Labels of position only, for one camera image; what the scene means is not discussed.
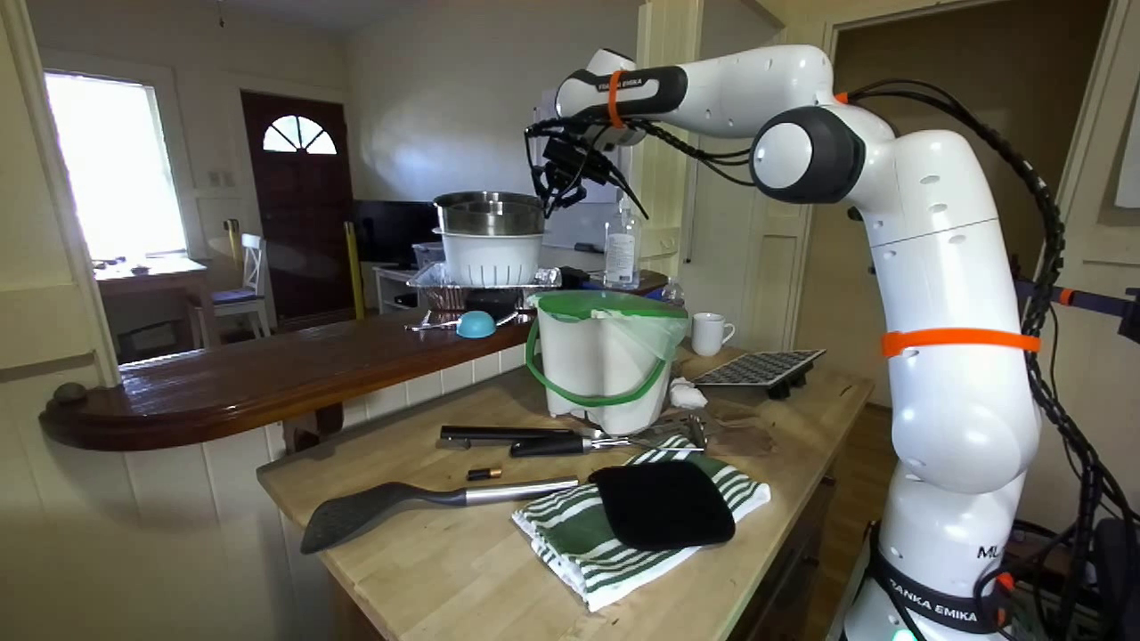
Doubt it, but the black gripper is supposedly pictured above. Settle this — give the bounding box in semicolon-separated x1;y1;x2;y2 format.
535;113;622;222

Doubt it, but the large silver metal bowl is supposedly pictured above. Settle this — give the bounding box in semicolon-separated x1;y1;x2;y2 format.
429;190;547;240

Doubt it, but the white plastic colander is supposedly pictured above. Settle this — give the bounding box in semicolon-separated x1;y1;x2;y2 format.
439;228;547;291

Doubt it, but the aluminium foil tray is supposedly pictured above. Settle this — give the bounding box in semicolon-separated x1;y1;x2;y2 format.
404;267;565;313

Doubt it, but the white bin with green lid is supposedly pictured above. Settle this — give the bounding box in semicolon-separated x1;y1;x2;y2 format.
523;287;695;440

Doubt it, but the black box appliance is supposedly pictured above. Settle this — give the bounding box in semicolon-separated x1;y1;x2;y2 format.
350;195;446;267

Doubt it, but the white ceramic mug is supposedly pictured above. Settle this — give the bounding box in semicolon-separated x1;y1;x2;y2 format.
687;310;742;358

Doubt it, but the yellow stick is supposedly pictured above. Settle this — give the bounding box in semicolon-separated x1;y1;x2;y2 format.
341;217;365;324

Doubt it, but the crumpled white tissue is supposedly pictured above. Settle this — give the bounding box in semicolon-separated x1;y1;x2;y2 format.
666;375;712;412

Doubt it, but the flat black knife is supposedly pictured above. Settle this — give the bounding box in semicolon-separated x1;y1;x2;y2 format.
433;425;575;452

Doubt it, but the dark wooden door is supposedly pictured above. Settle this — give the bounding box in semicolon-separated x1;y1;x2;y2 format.
238;90;358;330

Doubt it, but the black cloth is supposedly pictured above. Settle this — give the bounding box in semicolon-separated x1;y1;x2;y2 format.
588;458;742;553

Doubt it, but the green white striped towel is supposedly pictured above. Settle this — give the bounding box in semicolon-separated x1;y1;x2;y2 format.
509;432;771;617

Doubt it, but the wooden chair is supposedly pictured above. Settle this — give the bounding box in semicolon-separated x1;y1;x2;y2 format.
180;228;278;350

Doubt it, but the brown wooden bar counter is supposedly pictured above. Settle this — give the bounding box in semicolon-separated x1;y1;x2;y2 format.
35;310;535;455

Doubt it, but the bright window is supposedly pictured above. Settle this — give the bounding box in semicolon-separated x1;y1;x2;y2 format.
41;71;193;271

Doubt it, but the thin orange cable tie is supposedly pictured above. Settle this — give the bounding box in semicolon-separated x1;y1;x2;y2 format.
600;68;626;132

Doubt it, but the black handled metal tool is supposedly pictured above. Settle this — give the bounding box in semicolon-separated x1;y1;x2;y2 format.
509;432;632;463

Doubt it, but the grey spatula with metal handle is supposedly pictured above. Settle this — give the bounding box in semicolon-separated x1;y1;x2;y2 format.
300;478;584;554

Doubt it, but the wide orange strap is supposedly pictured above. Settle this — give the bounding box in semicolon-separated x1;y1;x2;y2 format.
879;326;1044;358

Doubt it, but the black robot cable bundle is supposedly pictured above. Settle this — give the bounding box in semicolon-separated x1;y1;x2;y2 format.
829;75;1140;641

